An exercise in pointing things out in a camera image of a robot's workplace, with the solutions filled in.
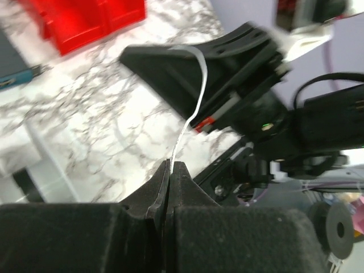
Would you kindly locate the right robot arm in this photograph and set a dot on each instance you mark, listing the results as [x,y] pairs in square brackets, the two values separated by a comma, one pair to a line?
[310,145]

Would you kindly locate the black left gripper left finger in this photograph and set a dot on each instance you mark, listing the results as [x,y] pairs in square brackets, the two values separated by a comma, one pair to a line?
[88,237]

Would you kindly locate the left red plastic bin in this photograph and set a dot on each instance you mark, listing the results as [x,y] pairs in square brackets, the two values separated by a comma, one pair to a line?
[68,25]

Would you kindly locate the right red plastic bin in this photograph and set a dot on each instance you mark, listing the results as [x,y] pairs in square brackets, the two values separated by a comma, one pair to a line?
[118,14]

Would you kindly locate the red plastic bin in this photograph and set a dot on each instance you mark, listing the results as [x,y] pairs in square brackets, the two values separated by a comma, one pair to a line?
[68,25]
[118,14]

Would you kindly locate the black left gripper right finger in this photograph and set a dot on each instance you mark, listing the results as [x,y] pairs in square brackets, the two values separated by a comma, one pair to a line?
[204,237]

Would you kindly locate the grey perforated cable spool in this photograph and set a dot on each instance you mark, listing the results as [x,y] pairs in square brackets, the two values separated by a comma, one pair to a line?
[30,171]

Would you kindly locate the dark grey network switch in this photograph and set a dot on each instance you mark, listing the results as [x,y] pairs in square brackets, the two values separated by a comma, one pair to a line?
[14,70]

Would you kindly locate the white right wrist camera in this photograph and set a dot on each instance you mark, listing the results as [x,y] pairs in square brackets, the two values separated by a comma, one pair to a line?
[301,26]

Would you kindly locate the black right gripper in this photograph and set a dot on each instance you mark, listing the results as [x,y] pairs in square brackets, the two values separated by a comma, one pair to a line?
[222,83]

